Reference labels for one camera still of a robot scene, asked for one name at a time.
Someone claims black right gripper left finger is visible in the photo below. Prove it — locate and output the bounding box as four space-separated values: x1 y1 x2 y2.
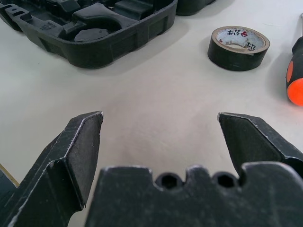
0 111 104 227

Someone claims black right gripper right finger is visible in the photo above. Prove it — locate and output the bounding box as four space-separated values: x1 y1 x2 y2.
217 113 303 180

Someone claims orange black screwdriver handle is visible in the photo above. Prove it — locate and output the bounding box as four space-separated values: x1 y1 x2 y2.
285 12 303 104

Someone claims black electrical tape roll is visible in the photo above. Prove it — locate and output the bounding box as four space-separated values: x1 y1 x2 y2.
207 26 271 71

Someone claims black plastic tool case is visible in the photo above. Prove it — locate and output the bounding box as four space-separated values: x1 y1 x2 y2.
0 0 216 69

